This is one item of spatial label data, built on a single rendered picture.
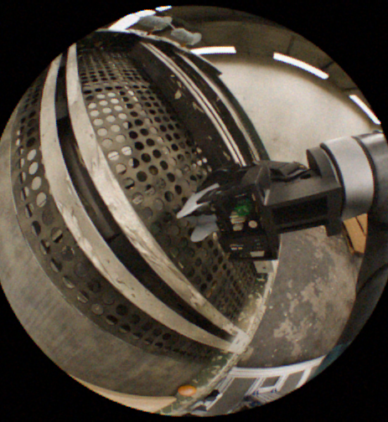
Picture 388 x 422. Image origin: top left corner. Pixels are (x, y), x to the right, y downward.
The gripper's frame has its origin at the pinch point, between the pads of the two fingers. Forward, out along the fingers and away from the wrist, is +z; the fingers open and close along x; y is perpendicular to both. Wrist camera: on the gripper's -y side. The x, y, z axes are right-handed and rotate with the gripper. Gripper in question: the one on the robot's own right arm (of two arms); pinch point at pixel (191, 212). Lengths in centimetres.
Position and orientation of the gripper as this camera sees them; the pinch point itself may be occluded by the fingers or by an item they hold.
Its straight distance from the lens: 23.0
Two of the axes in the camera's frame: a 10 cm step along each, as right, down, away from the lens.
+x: 4.8, 8.4, 2.5
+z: -7.0, 1.9, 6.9
